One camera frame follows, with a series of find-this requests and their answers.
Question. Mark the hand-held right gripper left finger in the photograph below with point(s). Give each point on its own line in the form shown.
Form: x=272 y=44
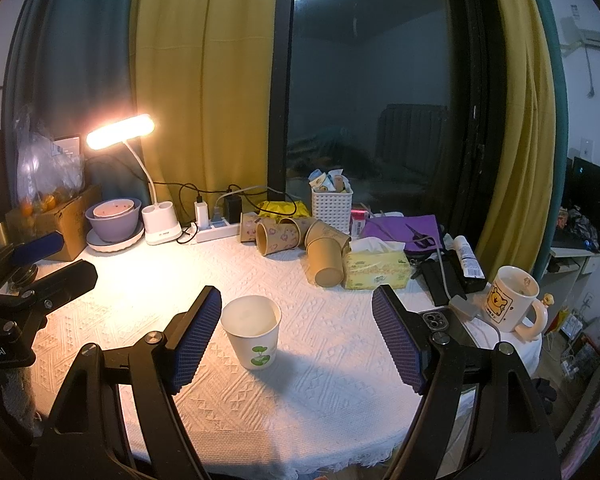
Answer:
x=196 y=337

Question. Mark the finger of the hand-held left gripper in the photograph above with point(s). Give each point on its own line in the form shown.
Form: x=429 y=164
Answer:
x=62 y=280
x=36 y=249

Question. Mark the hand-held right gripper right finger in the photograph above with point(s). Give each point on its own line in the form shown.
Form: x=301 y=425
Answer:
x=397 y=341

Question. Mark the white paper cup green print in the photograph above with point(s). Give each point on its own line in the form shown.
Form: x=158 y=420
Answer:
x=252 y=330

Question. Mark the brown paper cup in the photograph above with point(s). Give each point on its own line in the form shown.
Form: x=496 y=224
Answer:
x=249 y=227
x=327 y=234
x=279 y=237
x=295 y=223
x=326 y=265

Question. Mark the cardboard box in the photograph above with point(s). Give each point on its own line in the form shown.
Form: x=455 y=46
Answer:
x=72 y=225

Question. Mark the black smartphone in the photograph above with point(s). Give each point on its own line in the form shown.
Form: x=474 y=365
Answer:
x=442 y=325

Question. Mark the black case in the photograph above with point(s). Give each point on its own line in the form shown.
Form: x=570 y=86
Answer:
x=437 y=280

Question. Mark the purple bowl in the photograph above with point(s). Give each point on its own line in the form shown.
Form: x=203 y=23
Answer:
x=115 y=227

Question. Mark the white plate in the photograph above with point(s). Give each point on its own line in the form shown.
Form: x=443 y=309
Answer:
x=130 y=242

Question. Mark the yellow tissue pack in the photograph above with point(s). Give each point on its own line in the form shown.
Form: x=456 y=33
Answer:
x=375 y=266

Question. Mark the pink bowl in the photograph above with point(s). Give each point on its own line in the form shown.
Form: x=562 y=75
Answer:
x=112 y=209

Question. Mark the clear plastic bag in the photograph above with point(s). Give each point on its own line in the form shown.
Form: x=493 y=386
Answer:
x=47 y=160

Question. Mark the black scissors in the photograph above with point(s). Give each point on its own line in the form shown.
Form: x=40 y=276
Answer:
x=422 y=240

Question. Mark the white textured tablecloth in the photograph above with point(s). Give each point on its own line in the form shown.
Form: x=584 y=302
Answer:
x=300 y=385

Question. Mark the white power strip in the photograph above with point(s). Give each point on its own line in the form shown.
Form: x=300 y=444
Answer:
x=217 y=230

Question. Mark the white tube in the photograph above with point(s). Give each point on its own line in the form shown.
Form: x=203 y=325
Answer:
x=469 y=257

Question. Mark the purple pouch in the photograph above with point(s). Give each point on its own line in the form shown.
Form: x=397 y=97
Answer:
x=387 y=230

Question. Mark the white desk lamp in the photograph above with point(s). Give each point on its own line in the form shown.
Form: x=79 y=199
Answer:
x=161 y=220

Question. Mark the white cartoon mug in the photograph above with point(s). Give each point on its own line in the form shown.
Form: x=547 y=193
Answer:
x=507 y=305

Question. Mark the white charger plug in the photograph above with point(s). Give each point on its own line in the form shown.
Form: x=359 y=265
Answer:
x=201 y=212

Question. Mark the small red label box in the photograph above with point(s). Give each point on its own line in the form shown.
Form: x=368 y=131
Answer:
x=358 y=221

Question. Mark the black charger plug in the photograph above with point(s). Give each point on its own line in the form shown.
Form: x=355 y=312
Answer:
x=232 y=208

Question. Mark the white plastic basket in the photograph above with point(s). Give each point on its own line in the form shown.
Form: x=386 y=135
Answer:
x=332 y=212

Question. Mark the yellow packet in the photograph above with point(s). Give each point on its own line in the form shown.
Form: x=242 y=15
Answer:
x=280 y=208

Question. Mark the bundle of small sachets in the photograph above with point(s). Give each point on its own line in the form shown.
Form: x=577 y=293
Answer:
x=327 y=180

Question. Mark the teal curtain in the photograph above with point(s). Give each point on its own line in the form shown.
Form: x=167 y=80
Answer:
x=75 y=60
x=555 y=135

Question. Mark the white side desk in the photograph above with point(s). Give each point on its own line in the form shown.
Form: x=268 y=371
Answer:
x=572 y=257

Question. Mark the yellow curtain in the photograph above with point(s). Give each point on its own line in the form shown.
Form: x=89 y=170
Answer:
x=205 y=85
x=522 y=135

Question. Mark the black monitor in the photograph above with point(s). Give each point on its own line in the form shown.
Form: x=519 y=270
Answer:
x=595 y=195

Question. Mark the dark window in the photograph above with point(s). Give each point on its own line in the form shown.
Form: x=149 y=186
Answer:
x=375 y=85

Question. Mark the white air conditioner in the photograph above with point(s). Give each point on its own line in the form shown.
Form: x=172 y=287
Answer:
x=587 y=35

